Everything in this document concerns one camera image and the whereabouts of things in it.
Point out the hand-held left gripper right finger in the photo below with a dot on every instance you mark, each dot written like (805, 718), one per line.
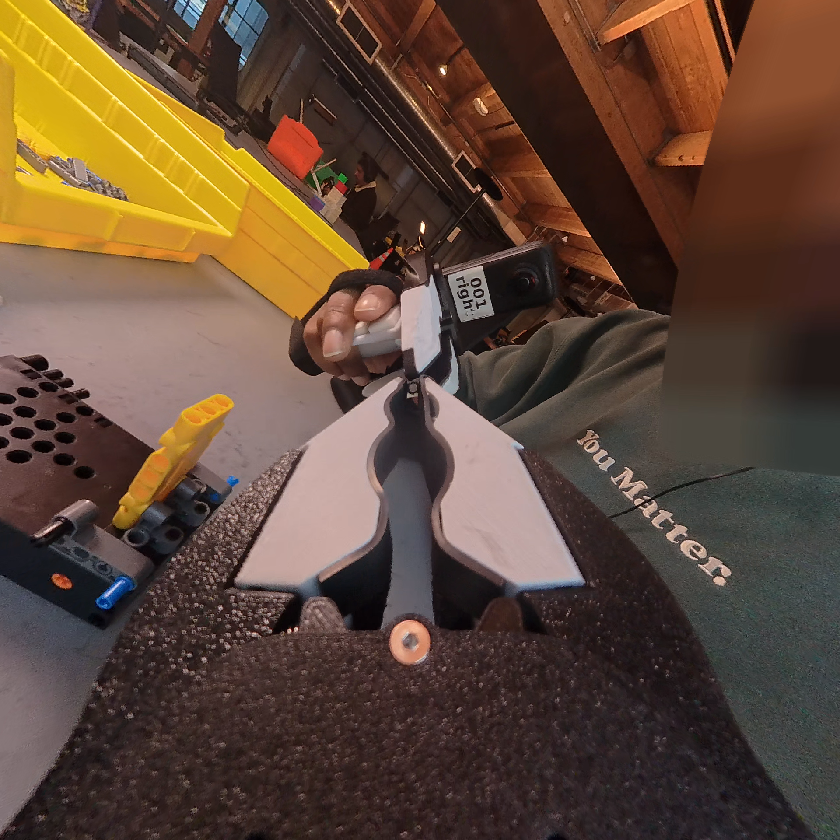
(505, 512)

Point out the yellow storage bin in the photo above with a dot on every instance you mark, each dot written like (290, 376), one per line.
(289, 250)
(118, 217)

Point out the person's right forearm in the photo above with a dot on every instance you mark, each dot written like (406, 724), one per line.
(565, 368)

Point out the orange box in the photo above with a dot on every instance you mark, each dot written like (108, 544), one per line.
(295, 147)

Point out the blue lego pin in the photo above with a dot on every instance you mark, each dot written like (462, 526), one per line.
(116, 593)
(230, 483)

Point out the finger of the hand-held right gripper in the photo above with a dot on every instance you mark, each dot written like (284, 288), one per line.
(449, 370)
(420, 328)

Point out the black lego model yellow beam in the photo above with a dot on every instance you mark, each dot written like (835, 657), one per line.
(53, 460)

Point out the person's right hand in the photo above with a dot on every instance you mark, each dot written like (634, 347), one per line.
(335, 328)

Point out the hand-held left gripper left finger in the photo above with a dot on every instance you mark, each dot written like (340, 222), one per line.
(315, 512)

